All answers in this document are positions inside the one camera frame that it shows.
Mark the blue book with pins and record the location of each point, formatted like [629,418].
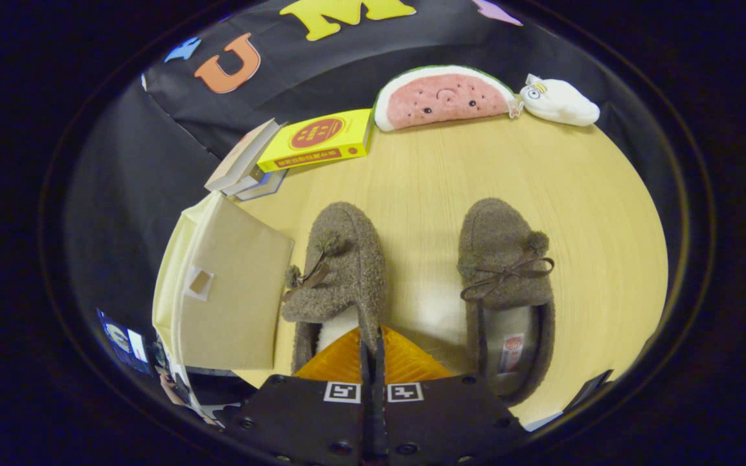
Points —
[272,184]

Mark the yellow book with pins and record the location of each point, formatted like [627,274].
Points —
[318,139]

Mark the brown fuzzy shoe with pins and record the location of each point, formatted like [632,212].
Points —
[347,259]
[499,239]

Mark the black backdrop cloth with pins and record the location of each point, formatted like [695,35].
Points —
[127,181]

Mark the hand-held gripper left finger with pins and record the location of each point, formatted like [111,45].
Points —
[302,421]

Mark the small black bracket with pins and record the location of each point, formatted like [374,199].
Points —
[590,388]

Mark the blue printed packet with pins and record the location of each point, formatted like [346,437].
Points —
[120,340]

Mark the watermelon slice plush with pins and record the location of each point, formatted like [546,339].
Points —
[444,97]

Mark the white plush toy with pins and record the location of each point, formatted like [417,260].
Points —
[561,103]

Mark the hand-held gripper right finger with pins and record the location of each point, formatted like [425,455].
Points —
[444,421]

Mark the cream fabric storage box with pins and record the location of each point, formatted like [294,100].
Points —
[230,304]

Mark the grey book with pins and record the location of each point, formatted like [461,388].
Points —
[243,184]

